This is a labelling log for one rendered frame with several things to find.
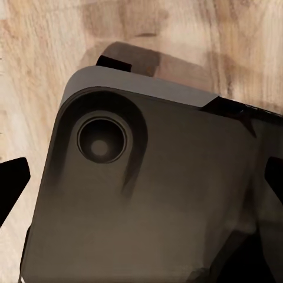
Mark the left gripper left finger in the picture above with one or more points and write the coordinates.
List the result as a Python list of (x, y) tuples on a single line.
[(14, 176)]

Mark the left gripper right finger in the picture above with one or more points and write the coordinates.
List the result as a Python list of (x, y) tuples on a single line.
[(274, 176)]

